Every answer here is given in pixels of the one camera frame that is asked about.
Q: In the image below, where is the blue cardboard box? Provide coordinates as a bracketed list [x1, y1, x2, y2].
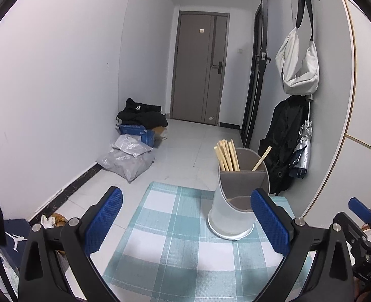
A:
[119, 124, 156, 148]

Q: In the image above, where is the light wooden chopstick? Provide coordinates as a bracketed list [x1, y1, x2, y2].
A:
[251, 145, 272, 172]

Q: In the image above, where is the black hanging jacket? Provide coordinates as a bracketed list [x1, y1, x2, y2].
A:
[257, 95, 310, 196]

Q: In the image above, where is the teal checked tablecloth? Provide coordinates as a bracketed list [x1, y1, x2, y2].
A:
[102, 181, 315, 302]

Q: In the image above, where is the grey entrance door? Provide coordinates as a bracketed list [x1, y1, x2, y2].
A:
[170, 10, 230, 126]

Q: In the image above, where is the silver folded umbrella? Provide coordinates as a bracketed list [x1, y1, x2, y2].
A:
[289, 94, 314, 177]

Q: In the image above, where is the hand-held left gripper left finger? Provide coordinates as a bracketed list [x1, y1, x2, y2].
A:
[17, 185, 124, 302]

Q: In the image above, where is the grey plastic mailer bag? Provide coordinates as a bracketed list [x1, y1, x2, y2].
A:
[96, 149, 155, 184]

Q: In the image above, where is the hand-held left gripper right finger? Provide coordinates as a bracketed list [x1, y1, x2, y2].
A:
[250, 187, 354, 302]

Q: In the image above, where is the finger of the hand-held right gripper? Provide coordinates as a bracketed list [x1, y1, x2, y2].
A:
[333, 197, 371, 250]

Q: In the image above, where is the black framed glass door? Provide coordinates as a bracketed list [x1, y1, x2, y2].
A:
[240, 0, 272, 148]

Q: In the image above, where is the grey plastic utensil holder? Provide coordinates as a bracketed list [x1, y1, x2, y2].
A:
[207, 147, 270, 242]

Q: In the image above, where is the white plastic mailer bag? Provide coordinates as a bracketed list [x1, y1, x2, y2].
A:
[112, 134, 153, 158]

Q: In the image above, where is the navy shoe box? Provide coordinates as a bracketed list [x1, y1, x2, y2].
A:
[1, 218, 40, 269]

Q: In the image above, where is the black strap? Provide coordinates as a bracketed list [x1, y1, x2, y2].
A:
[0, 244, 18, 302]

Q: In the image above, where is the bundle of wooden chopsticks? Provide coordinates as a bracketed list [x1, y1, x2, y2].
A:
[215, 138, 241, 172]

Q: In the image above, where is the white shoulder bag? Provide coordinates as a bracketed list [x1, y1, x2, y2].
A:
[274, 0, 320, 95]

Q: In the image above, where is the brown cardboard box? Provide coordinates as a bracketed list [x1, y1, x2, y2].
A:
[152, 125, 169, 141]

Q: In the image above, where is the pile of black clothes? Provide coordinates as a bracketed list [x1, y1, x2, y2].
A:
[116, 97, 169, 128]

